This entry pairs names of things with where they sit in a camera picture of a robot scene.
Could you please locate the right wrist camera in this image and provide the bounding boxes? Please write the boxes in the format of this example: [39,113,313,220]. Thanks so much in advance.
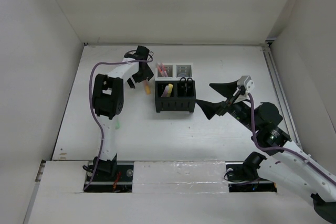
[237,76,255,95]

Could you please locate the purple highlighter marker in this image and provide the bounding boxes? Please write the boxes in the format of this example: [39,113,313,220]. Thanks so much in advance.
[161,85,170,98]

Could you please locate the red pen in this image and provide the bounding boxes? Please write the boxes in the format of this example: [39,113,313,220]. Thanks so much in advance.
[160,64,168,77]
[156,63,165,77]

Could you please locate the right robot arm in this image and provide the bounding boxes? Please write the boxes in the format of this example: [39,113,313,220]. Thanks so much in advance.
[196,76,335,223]

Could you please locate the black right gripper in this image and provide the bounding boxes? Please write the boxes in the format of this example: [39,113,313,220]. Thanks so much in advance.
[195,78,259,133]

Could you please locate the aluminium rail right side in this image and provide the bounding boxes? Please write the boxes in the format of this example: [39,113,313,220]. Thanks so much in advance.
[262,41,301,147]

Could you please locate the yellow highlighter marker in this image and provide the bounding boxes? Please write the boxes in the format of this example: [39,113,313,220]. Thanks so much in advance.
[164,84,173,97]

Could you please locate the orange highlighter marker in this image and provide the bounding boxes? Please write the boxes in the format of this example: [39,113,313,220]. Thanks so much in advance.
[143,80,151,95]

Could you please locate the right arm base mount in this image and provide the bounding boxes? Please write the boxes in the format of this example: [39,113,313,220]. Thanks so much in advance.
[223,152,277,193]

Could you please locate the white slotted organizer box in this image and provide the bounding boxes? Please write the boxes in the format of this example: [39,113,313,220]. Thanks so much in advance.
[155,63,193,81]

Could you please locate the green highlighter marker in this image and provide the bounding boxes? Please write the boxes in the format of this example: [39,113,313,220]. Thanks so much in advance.
[115,119,120,130]

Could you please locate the black slotted organizer box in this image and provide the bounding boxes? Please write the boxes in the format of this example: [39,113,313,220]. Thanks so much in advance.
[154,80,196,113]

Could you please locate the black handled scissors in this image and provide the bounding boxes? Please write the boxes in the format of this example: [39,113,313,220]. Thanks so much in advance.
[179,77,193,96]

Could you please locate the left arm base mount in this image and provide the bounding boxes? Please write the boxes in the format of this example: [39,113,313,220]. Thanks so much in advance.
[82,156,134,193]

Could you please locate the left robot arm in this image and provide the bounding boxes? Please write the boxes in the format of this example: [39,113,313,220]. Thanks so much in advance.
[90,46,154,180]

